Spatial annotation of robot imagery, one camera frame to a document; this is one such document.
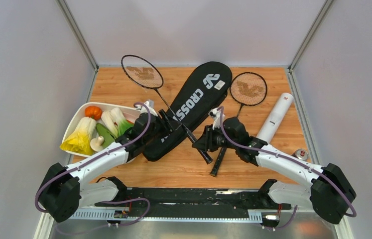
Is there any white mushroom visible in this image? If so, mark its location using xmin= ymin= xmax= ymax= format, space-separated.
xmin=90 ymin=136 xmax=105 ymax=152

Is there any small orange pumpkin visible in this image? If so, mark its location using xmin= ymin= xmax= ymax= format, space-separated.
xmin=84 ymin=106 xmax=103 ymax=120

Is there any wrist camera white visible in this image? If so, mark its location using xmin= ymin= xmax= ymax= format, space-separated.
xmin=208 ymin=108 xmax=225 ymax=130
xmin=139 ymin=99 xmax=158 ymax=117

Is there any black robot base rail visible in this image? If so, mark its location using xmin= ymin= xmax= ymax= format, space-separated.
xmin=95 ymin=187 xmax=292 ymax=220

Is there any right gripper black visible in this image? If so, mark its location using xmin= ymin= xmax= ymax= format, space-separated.
xmin=192 ymin=124 xmax=238 ymax=152

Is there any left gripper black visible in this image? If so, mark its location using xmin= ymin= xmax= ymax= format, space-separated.
xmin=143 ymin=109 xmax=182 ymax=145

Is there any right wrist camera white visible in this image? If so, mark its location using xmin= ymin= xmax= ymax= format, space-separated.
xmin=208 ymin=108 xmax=225 ymax=130

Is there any green bok choy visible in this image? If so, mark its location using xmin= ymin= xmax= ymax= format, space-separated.
xmin=110 ymin=107 xmax=133 ymax=136

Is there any black racket bag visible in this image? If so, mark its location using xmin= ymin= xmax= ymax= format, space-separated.
xmin=143 ymin=61 xmax=233 ymax=162

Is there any white plastic tray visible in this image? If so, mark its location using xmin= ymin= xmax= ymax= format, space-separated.
xmin=60 ymin=102 xmax=140 ymax=157

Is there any white bok choy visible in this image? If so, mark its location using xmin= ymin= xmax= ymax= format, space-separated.
xmin=101 ymin=111 xmax=119 ymax=138

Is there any badminton racket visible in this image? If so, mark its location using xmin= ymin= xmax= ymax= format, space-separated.
xmin=210 ymin=72 xmax=268 ymax=177
xmin=121 ymin=54 xmax=214 ymax=165

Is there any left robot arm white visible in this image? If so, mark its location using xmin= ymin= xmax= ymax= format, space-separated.
xmin=35 ymin=110 xmax=181 ymax=223

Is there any yellow napa cabbage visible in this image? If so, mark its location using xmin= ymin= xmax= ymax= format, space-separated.
xmin=60 ymin=117 xmax=96 ymax=156

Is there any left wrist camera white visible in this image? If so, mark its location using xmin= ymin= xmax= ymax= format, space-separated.
xmin=139 ymin=99 xmax=158 ymax=117

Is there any white shuttlecock tube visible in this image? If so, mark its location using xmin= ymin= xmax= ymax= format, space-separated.
xmin=256 ymin=93 xmax=294 ymax=144

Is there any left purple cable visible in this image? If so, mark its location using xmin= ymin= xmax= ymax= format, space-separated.
xmin=34 ymin=102 xmax=152 ymax=236

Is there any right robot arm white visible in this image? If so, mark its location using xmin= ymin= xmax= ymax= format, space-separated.
xmin=192 ymin=117 xmax=357 ymax=225

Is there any energy drink can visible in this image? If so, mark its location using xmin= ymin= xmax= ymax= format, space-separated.
xmin=292 ymin=149 xmax=309 ymax=161

